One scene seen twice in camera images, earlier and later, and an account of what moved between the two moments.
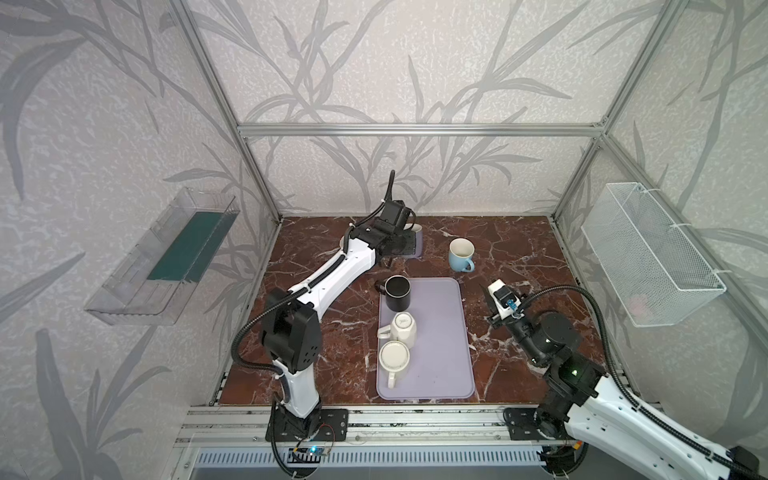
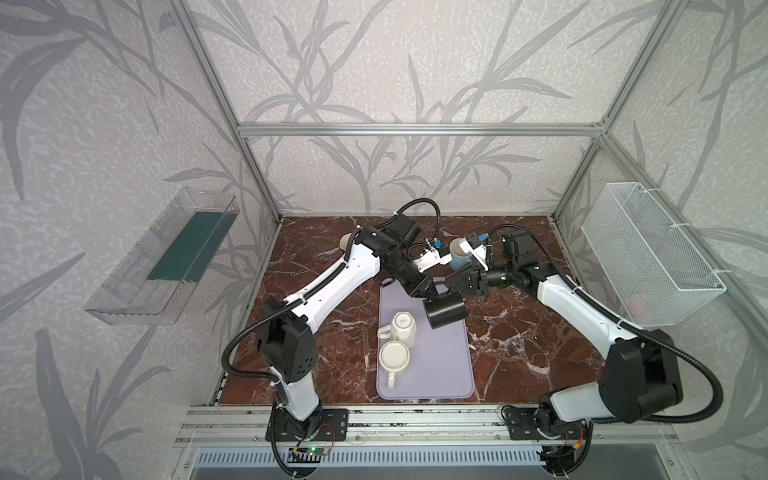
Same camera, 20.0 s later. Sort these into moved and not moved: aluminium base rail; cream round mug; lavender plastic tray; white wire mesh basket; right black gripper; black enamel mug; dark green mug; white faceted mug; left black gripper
Moved: black enamel mug; right black gripper; left black gripper
Not moved: aluminium base rail; cream round mug; white wire mesh basket; dark green mug; lavender plastic tray; white faceted mug
